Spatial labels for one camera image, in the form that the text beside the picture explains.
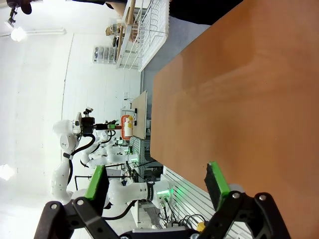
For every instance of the black green-padded right gripper finger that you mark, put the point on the black green-padded right gripper finger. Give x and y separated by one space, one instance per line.
215 186

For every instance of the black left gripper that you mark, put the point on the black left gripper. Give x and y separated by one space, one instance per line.
87 125

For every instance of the white cup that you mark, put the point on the white cup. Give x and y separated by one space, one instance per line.
128 132

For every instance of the yellow small piece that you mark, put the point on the yellow small piece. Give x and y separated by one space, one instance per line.
130 123

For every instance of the white plastic drip tray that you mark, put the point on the white plastic drip tray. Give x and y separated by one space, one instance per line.
159 32

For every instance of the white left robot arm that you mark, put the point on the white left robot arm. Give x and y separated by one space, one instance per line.
61 174

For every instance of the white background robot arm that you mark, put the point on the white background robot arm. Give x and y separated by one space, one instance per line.
98 143
117 157

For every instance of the person's bare forearm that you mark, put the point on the person's bare forearm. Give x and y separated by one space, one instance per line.
118 8

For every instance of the white slotted mounting plate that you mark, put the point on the white slotted mounting plate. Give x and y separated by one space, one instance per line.
189 196

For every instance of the light wooden board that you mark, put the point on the light wooden board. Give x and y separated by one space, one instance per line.
140 114

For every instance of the clear plastic drawer unit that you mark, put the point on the clear plastic drawer unit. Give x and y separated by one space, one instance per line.
104 54

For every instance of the round ceiling lamp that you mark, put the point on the round ceiling lamp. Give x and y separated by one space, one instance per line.
17 34

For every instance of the person's dark clothed torso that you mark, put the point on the person's dark clothed torso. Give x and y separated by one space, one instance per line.
194 11

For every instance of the left arm's wrist camera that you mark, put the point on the left arm's wrist camera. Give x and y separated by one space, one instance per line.
88 112

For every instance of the black ceiling mounted camera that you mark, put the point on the black ceiling mounted camera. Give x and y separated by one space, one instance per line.
11 17

